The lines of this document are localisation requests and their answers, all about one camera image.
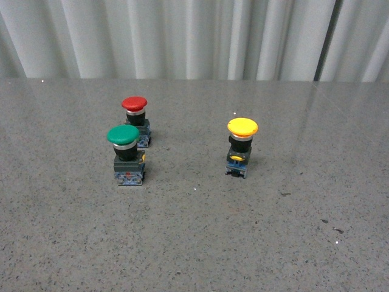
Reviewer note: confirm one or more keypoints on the yellow mushroom push button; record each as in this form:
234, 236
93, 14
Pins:
241, 130

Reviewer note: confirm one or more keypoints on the green mushroom push button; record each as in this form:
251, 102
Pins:
129, 162

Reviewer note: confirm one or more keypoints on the red mushroom push button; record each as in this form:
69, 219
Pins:
136, 116

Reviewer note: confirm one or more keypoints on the white pleated curtain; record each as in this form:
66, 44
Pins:
342, 41

